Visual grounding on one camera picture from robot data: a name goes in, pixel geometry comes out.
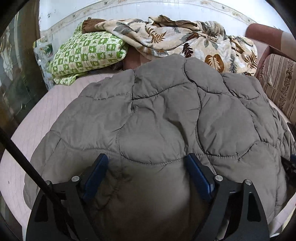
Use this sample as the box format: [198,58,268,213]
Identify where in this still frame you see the black cable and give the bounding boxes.
[0,127,68,233]

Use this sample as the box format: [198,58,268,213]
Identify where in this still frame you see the mauve pillow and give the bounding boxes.
[122,50,162,71]

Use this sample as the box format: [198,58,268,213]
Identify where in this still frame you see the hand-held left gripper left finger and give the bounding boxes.
[25,153,109,241]

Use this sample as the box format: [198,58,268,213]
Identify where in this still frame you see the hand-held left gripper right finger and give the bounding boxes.
[183,152,270,241]

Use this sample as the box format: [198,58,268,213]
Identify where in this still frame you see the beige leaf-print blanket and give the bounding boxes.
[82,15,258,76]

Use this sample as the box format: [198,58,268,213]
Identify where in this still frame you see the grey quilted jacket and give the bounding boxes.
[23,55,296,241]

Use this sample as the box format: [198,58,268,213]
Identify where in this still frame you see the printed plastic bag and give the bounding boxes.
[33,38,56,69]

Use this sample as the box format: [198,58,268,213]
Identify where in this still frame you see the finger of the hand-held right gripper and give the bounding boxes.
[280,154,296,174]

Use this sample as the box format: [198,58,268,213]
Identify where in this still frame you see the striped maroon sofa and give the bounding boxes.
[245,23,296,127]

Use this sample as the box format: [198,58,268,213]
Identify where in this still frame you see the green checked pillow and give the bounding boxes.
[47,23,129,86]

